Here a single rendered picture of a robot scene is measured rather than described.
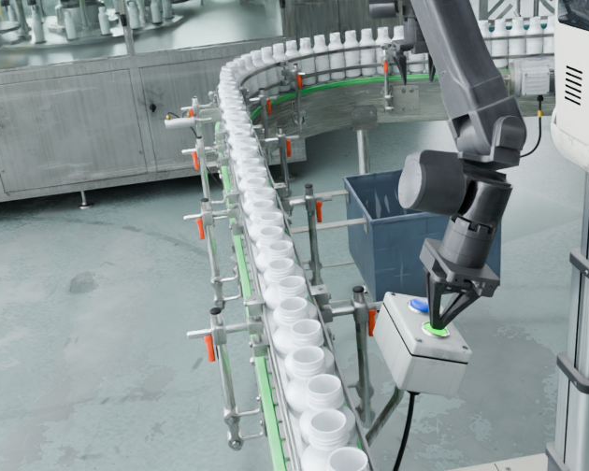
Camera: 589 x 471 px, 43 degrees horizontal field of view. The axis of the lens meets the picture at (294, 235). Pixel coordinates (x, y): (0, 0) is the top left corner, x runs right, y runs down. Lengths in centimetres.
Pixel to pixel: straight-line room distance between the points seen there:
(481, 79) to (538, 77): 183
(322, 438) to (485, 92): 43
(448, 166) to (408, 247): 89
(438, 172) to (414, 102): 203
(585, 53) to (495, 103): 50
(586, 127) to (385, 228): 54
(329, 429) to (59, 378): 244
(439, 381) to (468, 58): 39
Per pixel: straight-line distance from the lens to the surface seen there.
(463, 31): 92
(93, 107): 460
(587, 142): 140
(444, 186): 87
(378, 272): 177
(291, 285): 102
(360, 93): 288
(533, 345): 304
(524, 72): 273
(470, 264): 92
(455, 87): 91
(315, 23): 649
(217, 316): 107
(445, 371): 97
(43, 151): 471
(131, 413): 285
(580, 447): 174
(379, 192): 203
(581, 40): 140
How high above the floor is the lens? 162
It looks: 24 degrees down
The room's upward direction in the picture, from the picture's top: 6 degrees counter-clockwise
